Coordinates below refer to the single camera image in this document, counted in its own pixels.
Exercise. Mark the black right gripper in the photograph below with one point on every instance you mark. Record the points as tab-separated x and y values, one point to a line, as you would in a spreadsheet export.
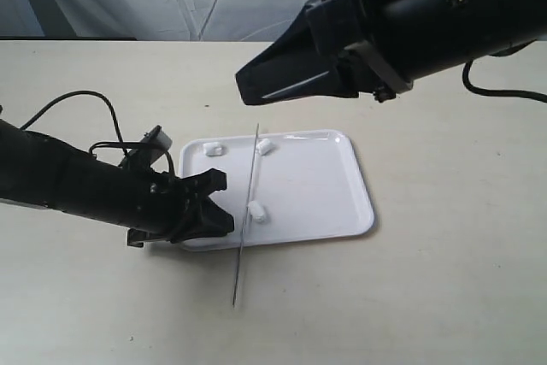
329	42

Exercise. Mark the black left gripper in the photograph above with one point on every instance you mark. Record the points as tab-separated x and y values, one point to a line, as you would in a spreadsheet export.
162	207

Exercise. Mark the thin metal skewer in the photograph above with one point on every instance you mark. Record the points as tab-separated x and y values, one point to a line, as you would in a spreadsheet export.
245	222

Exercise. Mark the white marshmallow piece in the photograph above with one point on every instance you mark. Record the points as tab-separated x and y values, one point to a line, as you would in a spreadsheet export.
257	211
264	146
213	149

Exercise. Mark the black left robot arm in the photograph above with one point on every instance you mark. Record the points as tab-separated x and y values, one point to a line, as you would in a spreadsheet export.
45	172

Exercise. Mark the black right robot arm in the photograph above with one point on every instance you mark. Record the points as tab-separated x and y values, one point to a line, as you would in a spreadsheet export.
424	37

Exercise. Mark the white rectangular plastic tray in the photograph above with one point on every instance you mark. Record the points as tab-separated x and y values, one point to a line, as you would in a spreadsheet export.
310	184

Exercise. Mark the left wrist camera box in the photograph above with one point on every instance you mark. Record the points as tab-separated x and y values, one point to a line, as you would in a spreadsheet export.
158	137

